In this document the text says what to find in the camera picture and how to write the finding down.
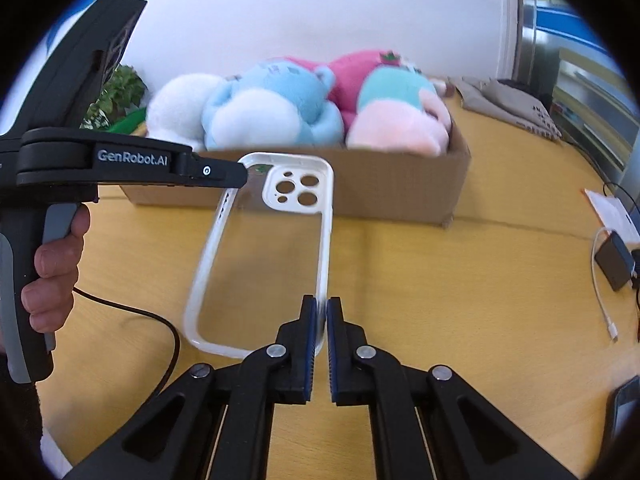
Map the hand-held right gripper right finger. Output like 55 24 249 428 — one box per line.
326 296 581 480

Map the large potted green plant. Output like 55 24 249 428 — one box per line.
82 65 148 131

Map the blue window banner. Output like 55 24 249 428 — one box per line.
535 2 576 36

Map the grey cloth bag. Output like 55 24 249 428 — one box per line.
450 76 563 142

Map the black phone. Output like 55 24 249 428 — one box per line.
602 375 640 456

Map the cardboard box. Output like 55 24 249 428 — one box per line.
119 110 472 226

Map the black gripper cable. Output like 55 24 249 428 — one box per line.
72 287 181 386

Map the white clear phone case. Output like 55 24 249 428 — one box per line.
184 152 335 359

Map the pink teal pig plush toy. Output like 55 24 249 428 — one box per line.
346 62 453 156

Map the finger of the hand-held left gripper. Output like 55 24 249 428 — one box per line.
172 149 249 191

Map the white paper pad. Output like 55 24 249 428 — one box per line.
584 187 640 241

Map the light blue plush toy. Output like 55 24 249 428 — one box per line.
201 59 346 150

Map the person's left forearm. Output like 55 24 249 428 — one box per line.
0 360 43 466

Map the pink bear plush toy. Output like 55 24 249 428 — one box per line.
287 50 401 113

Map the white charging cable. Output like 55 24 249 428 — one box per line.
590 227 621 343

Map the person's left hand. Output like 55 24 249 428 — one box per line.
21 205 92 333

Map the green cloth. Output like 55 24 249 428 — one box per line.
107 110 147 134

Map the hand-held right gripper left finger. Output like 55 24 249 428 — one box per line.
65 295 321 480

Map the black power bank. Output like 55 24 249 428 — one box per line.
594 234 638 292

